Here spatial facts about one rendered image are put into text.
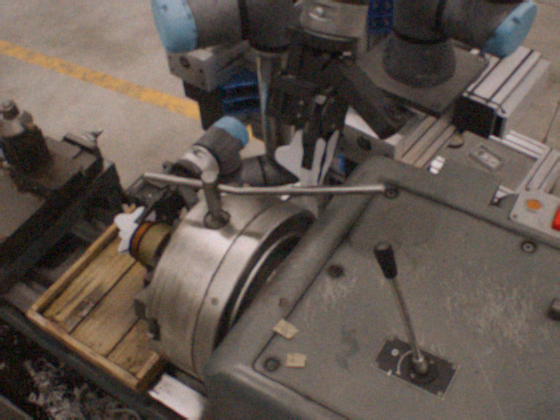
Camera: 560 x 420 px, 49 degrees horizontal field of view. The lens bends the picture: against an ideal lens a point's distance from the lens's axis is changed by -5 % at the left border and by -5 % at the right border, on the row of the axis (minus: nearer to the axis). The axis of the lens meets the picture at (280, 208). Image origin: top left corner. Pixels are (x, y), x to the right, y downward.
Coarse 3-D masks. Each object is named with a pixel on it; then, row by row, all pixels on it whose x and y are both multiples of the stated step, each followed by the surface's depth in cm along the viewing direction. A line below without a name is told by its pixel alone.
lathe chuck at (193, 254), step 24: (192, 216) 92; (240, 216) 92; (192, 240) 90; (216, 240) 89; (168, 264) 90; (192, 264) 88; (216, 264) 87; (168, 288) 89; (192, 288) 88; (168, 312) 90; (192, 312) 88; (168, 336) 91; (192, 336) 89; (168, 360) 98; (192, 360) 91
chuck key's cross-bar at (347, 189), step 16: (160, 176) 88; (176, 176) 88; (224, 192) 86; (240, 192) 85; (256, 192) 84; (272, 192) 83; (288, 192) 82; (304, 192) 81; (320, 192) 81; (336, 192) 80; (352, 192) 79; (368, 192) 78
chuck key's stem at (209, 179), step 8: (208, 176) 85; (216, 176) 85; (208, 184) 85; (216, 184) 86; (208, 192) 86; (216, 192) 87; (208, 200) 87; (216, 200) 88; (208, 208) 89; (216, 208) 89; (216, 216) 90
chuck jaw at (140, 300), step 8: (160, 256) 104; (152, 264) 102; (152, 272) 101; (144, 280) 100; (144, 288) 101; (136, 296) 96; (144, 296) 96; (136, 304) 96; (144, 304) 95; (136, 312) 97; (144, 312) 96; (144, 320) 97; (152, 320) 93; (152, 328) 94; (160, 328) 93; (160, 336) 94
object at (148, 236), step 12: (144, 228) 107; (156, 228) 107; (168, 228) 107; (132, 240) 107; (144, 240) 106; (156, 240) 105; (168, 240) 106; (132, 252) 107; (144, 252) 105; (156, 252) 104; (144, 264) 107
